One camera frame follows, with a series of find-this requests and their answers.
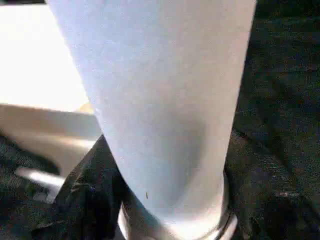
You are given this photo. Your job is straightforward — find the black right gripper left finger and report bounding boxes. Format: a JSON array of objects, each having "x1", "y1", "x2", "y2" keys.
[{"x1": 30, "y1": 134, "x2": 130, "y2": 240}]

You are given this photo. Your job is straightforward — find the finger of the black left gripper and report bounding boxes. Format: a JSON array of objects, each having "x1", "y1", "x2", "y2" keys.
[{"x1": 0, "y1": 135, "x2": 63, "y2": 206}]

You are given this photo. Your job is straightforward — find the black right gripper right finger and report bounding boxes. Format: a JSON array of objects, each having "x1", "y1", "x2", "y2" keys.
[{"x1": 224, "y1": 127, "x2": 320, "y2": 240}]

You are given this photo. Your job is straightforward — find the white plastic table top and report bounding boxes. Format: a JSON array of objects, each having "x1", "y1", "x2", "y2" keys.
[{"x1": 0, "y1": 4, "x2": 104, "y2": 179}]

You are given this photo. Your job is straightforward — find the white plastic table leg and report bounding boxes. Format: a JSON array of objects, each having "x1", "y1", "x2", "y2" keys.
[{"x1": 46, "y1": 0, "x2": 258, "y2": 240}]

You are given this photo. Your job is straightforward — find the black plastic table mat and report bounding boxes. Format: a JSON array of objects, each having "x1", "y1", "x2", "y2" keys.
[{"x1": 0, "y1": 0, "x2": 320, "y2": 240}]

